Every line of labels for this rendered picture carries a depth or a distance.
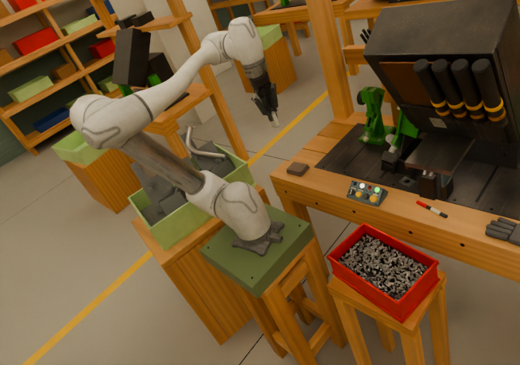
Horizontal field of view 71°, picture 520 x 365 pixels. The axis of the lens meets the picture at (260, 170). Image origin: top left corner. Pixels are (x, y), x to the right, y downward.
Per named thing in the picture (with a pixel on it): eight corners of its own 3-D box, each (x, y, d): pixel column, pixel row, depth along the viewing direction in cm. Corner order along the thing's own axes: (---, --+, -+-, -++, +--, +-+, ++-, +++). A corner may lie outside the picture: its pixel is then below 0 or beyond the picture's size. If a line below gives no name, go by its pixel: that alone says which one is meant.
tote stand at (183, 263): (220, 346, 225) (160, 264, 182) (186, 297, 265) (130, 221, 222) (300, 275, 248) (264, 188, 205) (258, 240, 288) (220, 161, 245)
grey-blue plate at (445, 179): (446, 200, 141) (444, 172, 133) (440, 199, 142) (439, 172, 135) (456, 185, 145) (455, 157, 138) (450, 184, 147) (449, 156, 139)
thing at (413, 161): (451, 179, 122) (450, 172, 120) (405, 168, 133) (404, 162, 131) (493, 117, 140) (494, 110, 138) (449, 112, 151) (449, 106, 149)
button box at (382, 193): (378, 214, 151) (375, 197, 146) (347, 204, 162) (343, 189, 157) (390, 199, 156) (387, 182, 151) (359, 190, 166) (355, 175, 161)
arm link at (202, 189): (230, 226, 158) (201, 212, 173) (249, 195, 162) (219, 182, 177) (71, 130, 105) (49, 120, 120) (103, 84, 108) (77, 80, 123)
